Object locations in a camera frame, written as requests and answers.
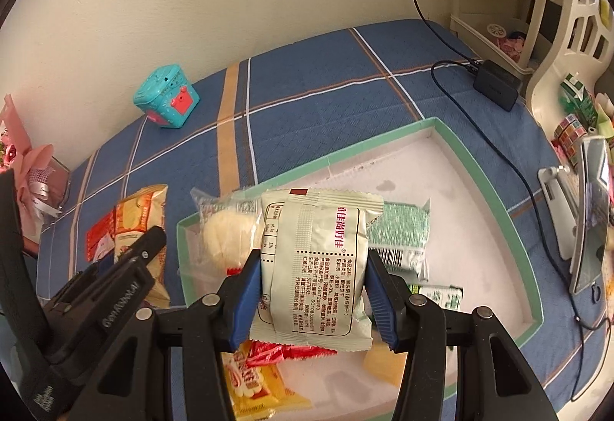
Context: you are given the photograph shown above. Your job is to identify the clear glass vase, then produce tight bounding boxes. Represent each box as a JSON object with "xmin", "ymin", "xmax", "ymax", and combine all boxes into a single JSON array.
[{"xmin": 19, "ymin": 155, "xmax": 73, "ymax": 242}]

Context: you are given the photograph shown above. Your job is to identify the green cardboard tray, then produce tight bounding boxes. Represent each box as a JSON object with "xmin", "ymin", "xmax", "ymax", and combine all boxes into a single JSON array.
[{"xmin": 177, "ymin": 116, "xmax": 543, "ymax": 421}]

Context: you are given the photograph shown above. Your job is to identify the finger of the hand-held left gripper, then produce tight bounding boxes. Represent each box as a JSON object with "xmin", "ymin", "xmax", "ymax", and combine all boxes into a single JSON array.
[{"xmin": 91, "ymin": 225, "xmax": 168, "ymax": 280}]

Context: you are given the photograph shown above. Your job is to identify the red white snack packet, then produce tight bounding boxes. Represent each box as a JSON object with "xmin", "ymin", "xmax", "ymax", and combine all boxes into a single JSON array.
[{"xmin": 85, "ymin": 212, "xmax": 118, "ymax": 264}]

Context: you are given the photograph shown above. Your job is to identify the clear green-edged cracker packet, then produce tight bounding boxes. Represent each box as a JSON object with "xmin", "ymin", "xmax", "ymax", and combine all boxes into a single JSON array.
[{"xmin": 367, "ymin": 196, "xmax": 431, "ymax": 282}]

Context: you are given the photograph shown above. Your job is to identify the clear white cake packet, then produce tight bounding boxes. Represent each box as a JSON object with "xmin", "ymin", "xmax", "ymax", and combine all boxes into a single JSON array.
[{"xmin": 189, "ymin": 186, "xmax": 267, "ymax": 278}]

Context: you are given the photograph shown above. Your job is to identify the pale yellow packet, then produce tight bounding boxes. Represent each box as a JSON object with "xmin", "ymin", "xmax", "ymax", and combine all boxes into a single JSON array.
[{"xmin": 362, "ymin": 339, "xmax": 408, "ymax": 386}]

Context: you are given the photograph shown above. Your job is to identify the blue plaid tablecloth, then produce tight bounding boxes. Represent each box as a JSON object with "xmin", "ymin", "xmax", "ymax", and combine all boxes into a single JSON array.
[{"xmin": 36, "ymin": 19, "xmax": 607, "ymax": 421}]

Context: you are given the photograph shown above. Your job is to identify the orange cream cake packet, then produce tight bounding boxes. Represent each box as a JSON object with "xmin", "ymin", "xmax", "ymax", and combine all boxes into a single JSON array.
[{"xmin": 112, "ymin": 183, "xmax": 171, "ymax": 309}]

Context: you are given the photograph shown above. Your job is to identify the crinkled red snack packet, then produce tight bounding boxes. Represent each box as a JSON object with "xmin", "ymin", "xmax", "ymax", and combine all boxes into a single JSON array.
[{"xmin": 247, "ymin": 338, "xmax": 339, "ymax": 362}]

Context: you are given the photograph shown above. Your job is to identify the cream packet red print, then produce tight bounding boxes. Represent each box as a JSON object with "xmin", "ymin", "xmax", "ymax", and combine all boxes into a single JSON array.
[{"xmin": 249, "ymin": 188, "xmax": 385, "ymax": 352}]

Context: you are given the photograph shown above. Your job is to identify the long black cable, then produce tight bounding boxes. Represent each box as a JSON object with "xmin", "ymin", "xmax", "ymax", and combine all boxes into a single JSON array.
[{"xmin": 430, "ymin": 59, "xmax": 610, "ymax": 403}]

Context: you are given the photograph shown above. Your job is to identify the green carton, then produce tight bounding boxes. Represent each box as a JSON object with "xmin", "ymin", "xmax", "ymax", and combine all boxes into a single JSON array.
[{"xmin": 559, "ymin": 73, "xmax": 600, "ymax": 129}]

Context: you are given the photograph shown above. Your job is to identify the black power adapter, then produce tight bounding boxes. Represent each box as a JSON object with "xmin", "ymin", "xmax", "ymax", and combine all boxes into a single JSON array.
[{"xmin": 472, "ymin": 59, "xmax": 521, "ymax": 112}]

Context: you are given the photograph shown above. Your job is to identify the pink trinkets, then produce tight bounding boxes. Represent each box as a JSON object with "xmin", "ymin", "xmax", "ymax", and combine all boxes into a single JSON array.
[{"xmin": 499, "ymin": 32, "xmax": 528, "ymax": 64}]

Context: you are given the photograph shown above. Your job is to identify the white mirror stand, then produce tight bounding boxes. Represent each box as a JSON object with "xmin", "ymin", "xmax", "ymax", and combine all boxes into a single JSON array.
[{"xmin": 537, "ymin": 166, "xmax": 583, "ymax": 261}]

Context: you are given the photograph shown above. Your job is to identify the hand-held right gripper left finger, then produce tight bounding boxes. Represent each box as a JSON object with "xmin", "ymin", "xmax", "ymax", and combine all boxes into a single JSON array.
[{"xmin": 84, "ymin": 248, "xmax": 264, "ymax": 421}]

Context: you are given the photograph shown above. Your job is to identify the clear yellow bread packet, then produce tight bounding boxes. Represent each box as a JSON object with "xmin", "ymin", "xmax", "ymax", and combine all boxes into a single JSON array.
[{"xmin": 223, "ymin": 342, "xmax": 312, "ymax": 421}]

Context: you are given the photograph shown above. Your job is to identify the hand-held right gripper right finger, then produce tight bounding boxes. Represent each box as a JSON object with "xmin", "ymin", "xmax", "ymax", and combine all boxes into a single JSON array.
[{"xmin": 367, "ymin": 251, "xmax": 560, "ymax": 421}]

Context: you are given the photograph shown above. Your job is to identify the small green white packet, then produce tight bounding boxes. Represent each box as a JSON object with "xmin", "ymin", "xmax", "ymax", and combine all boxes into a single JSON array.
[{"xmin": 408, "ymin": 283, "xmax": 465, "ymax": 311}]

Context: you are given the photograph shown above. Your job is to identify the teal toy box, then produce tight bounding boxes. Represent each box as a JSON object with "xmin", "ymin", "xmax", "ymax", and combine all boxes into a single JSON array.
[{"xmin": 133, "ymin": 63, "xmax": 201, "ymax": 129}]

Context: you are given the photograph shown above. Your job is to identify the pink paper bouquet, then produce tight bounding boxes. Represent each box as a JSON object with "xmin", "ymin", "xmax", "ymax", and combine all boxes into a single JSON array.
[{"xmin": 0, "ymin": 95, "xmax": 56, "ymax": 211}]

